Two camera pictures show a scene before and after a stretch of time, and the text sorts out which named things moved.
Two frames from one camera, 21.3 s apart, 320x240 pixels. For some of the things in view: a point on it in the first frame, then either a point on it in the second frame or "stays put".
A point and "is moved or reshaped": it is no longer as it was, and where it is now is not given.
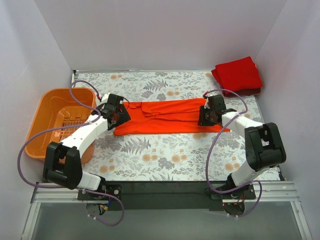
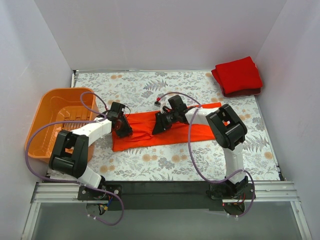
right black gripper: x=204 y=118 → x=162 y=121
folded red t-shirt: x=240 y=74 stays put
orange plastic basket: x=60 y=113 stays put
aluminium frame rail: x=279 y=191 stays put
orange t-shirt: x=162 y=116 is moved or reshaped
